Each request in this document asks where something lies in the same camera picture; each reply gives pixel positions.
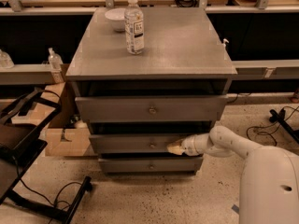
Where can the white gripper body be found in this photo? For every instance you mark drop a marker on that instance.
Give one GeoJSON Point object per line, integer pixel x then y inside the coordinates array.
{"type": "Point", "coordinates": [187, 146]}

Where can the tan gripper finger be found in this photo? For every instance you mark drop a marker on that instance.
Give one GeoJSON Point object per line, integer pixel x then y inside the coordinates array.
{"type": "Point", "coordinates": [176, 147]}

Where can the grey drawer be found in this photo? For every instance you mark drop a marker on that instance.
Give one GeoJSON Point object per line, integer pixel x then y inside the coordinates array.
{"type": "Point", "coordinates": [154, 164]}
{"type": "Point", "coordinates": [150, 137]}
{"type": "Point", "coordinates": [151, 108]}

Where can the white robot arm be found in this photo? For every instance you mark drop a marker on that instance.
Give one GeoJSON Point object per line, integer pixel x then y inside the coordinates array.
{"type": "Point", "coordinates": [269, 185]}

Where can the grey bottom drawer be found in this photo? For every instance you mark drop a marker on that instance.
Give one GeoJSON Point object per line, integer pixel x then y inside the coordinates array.
{"type": "Point", "coordinates": [154, 164]}

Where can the grey wooden drawer cabinet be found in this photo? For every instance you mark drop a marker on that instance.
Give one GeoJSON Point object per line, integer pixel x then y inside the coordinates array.
{"type": "Point", "coordinates": [182, 53]}

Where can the grey top drawer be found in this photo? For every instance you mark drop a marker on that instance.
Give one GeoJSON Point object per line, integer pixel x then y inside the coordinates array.
{"type": "Point", "coordinates": [151, 108]}

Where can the black stand foot right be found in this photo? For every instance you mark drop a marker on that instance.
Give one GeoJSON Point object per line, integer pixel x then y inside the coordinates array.
{"type": "Point", "coordinates": [280, 118]}

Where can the small white spray bottle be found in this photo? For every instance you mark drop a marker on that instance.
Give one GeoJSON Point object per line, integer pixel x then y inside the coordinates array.
{"type": "Point", "coordinates": [225, 44]}

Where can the cardboard box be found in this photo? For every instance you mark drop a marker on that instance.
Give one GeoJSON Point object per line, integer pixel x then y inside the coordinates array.
{"type": "Point", "coordinates": [67, 135]}

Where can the clear plastic water bottle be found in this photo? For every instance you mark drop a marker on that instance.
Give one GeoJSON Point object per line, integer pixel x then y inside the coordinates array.
{"type": "Point", "coordinates": [134, 27]}

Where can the white ceramic bowl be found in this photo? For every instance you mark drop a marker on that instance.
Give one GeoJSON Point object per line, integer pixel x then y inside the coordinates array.
{"type": "Point", "coordinates": [115, 17]}

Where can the small clear pump bottle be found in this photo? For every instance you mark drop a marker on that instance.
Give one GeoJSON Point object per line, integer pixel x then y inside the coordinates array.
{"type": "Point", "coordinates": [55, 59]}

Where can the black metal cart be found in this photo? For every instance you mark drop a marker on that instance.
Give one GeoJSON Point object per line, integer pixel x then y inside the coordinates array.
{"type": "Point", "coordinates": [20, 145]}

